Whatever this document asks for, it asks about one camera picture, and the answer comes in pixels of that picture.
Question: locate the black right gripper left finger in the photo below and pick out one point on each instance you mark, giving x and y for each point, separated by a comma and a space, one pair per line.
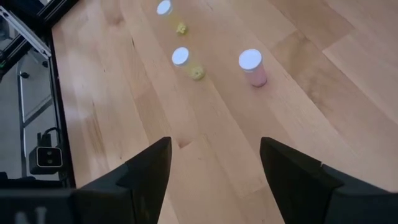
149, 180

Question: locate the black table-level camera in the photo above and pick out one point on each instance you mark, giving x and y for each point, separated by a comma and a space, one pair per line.
46, 160

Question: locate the silver aluminium frame rail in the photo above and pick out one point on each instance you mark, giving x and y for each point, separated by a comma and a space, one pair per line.
25, 31

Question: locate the yellow-green pill bottle white cap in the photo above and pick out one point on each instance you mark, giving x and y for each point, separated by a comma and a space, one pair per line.
181, 57
164, 7

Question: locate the pink pill bottle white cap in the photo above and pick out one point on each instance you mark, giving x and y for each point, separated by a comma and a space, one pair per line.
251, 60

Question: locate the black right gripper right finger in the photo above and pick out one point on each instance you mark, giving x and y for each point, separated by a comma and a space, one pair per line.
292, 180

